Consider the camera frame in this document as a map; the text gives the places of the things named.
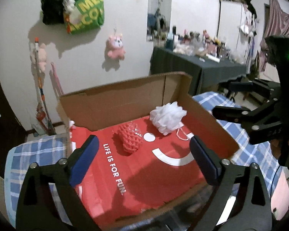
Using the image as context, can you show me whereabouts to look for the pink plush on wall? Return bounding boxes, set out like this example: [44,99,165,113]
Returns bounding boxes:
[106,34,126,60]

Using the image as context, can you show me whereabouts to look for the white mesh bath pouf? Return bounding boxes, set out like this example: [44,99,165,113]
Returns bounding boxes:
[149,101,189,141]

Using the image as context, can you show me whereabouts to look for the pink plush with stick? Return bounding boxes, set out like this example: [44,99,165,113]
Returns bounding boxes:
[31,37,47,73]

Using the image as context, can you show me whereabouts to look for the blue plaid tablecloth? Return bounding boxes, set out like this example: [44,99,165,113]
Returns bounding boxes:
[3,91,284,229]

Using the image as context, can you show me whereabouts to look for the dark green covered side table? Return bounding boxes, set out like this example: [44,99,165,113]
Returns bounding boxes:
[150,47,246,95]

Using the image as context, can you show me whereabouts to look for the black bag on wall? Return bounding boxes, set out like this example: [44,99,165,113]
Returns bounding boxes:
[40,0,64,25]

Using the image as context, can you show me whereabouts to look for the green tote bag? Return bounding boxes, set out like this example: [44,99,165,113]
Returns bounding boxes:
[62,0,104,34]

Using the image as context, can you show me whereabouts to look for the wall mirror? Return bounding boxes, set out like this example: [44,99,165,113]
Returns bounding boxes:
[147,0,172,42]

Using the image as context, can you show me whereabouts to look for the cardboard box red lining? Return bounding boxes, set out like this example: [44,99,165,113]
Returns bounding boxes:
[57,73,239,230]

